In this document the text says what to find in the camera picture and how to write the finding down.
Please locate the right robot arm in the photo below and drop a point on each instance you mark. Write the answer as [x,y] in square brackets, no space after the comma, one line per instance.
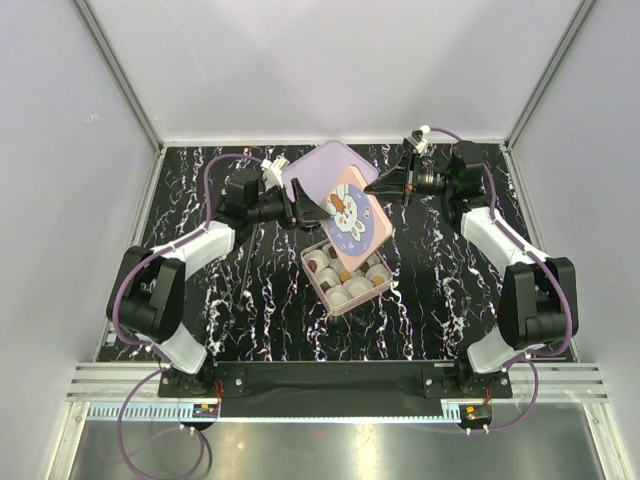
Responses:
[537,311]

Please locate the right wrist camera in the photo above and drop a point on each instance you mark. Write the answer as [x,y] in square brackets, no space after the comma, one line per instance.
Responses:
[417,141]

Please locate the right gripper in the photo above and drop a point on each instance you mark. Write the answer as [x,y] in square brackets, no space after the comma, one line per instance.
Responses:
[398,186]

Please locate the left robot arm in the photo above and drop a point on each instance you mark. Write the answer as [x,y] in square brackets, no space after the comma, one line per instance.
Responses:
[146,304]

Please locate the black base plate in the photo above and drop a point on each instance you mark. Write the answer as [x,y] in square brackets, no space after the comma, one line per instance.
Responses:
[287,390]

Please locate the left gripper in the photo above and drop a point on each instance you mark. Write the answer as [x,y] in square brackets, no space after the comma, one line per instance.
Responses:
[310,211]

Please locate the silver tin lid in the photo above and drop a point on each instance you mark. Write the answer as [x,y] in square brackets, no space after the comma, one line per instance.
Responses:
[357,225]

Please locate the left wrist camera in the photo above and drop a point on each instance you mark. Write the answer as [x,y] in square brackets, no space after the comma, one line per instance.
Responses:
[273,171]

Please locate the tan caramel chocolate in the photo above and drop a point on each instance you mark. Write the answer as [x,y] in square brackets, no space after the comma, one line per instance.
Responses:
[378,281]

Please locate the pink chocolate tin box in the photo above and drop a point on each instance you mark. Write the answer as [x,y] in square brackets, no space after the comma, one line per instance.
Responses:
[344,297]

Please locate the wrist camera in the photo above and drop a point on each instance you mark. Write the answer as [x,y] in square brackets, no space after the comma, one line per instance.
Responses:
[273,171]
[417,141]

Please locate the lilac plastic tray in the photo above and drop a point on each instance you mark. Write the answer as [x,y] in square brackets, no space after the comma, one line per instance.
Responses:
[318,171]

